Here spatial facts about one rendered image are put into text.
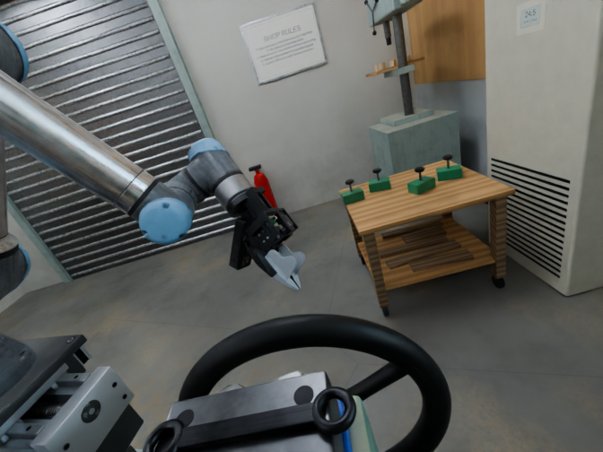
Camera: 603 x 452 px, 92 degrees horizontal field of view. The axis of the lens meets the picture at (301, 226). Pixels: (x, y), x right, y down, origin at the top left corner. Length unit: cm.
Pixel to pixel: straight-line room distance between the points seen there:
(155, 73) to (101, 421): 268
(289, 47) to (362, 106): 82
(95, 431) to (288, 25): 279
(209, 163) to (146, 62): 247
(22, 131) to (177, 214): 22
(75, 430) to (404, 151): 203
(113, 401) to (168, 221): 38
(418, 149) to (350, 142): 97
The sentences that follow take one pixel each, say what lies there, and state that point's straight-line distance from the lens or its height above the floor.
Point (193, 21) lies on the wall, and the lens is 301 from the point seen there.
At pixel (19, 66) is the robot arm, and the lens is 76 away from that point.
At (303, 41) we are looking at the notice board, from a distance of 291.
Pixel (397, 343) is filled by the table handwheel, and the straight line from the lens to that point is 29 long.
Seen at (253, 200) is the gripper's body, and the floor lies 96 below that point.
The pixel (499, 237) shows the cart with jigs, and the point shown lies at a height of 30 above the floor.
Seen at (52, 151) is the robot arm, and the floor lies 115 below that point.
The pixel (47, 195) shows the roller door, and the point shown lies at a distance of 374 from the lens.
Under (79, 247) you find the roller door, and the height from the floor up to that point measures 33.
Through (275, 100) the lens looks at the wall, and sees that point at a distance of 289.
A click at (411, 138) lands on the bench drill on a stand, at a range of 216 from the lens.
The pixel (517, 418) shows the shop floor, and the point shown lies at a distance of 133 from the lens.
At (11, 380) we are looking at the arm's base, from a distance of 76.
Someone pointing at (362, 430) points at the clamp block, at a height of 96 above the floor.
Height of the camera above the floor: 113
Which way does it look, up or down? 24 degrees down
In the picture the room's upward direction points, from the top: 18 degrees counter-clockwise
